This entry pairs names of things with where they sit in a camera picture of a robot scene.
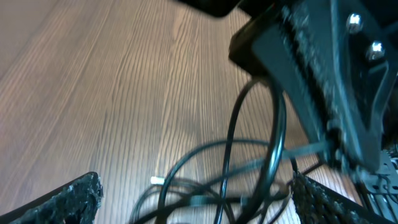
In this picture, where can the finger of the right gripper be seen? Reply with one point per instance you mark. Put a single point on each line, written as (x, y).
(264, 47)
(347, 51)

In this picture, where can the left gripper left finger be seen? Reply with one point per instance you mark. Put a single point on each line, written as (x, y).
(75, 202)

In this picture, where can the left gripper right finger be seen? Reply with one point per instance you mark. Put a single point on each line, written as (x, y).
(315, 203)

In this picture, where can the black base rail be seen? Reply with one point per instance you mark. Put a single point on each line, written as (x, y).
(379, 191)

